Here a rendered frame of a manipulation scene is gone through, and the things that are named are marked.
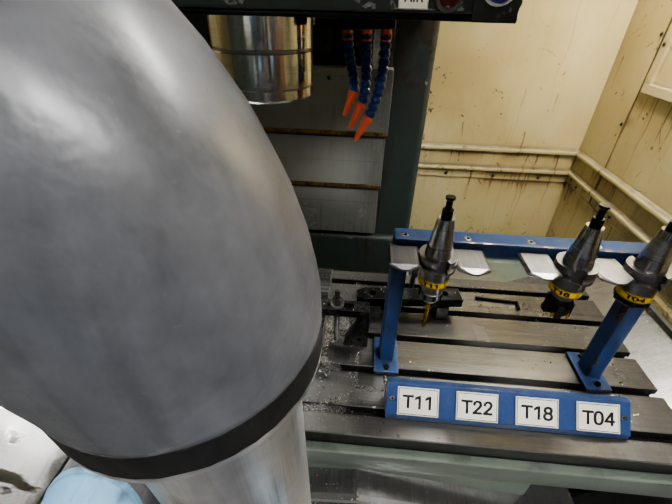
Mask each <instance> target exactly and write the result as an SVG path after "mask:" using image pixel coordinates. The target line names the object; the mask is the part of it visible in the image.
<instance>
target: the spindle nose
mask: <svg viewBox="0 0 672 504"><path fill-rule="evenodd" d="M207 21H208V28H209V34H210V41H211V46H212V50H213V52H214V53H215V55H216V56H217V57H218V59H219V60H220V62H221V63H222V64H223V66H224V67H225V69H226V70H227V72H228V73H229V74H230V76H231V77H232V79H233V80H234V81H235V83H236V84H237V86H238V87H239V88H240V90H241V91H242V93H243V94H244V96H245V97H246V98H247V100H248V102H249V104H283V103H291V102H297V101H301V100H304V99H306V98H308V97H309V96H310V95H311V94H312V93H313V83H314V68H313V49H312V47H313V18H307V17H271V16H235V15H207Z"/></svg>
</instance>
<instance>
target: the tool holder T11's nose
mask: <svg viewBox="0 0 672 504"><path fill-rule="evenodd" d="M418 295H419V296H420V297H421V298H422V299H423V301H424V302H426V303H428V304H432V303H435V302H437V301H439V300H441V299H442V296H443V289H442V290H431V289H428V288H425V287H424V286H422V285H421V284H420V286H419V291H418Z"/></svg>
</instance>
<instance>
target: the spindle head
mask: <svg viewBox="0 0 672 504"><path fill-rule="evenodd" d="M171 1H172V2H173V3H174V4H175V5H176V6H177V8H178V9H179V10H180V11H181V12H182V13H183V14H199V15H235V16H271V17H307V18H343V19H378V20H414V21H450V22H471V17H472V12H473V6H474V1H475V0H463V1H462V3H461V5H460V6H459V8H458V9H457V10H455V11H454V12H451V13H444V12H442V11H440V10H439V9H438V7H437V5H436V0H429V2H428V10H421V9H398V2H399V0H171Z"/></svg>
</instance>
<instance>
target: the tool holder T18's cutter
mask: <svg viewBox="0 0 672 504"><path fill-rule="evenodd" d="M540 306H541V309H542V310H543V312H550V313H551V314H550V317H552V318H556V319H560V318H561V316H565V319H567V318H568V317H569V316H570V314H571V312H572V310H573V308H574V307H575V303H574V300H572V301H571V302H564V301H560V300H558V299H556V298H555V297H554V296H553V295H552V294H551V291H548V293H547V294H546V297H545V300H544V301H542V303H541V305H540Z"/></svg>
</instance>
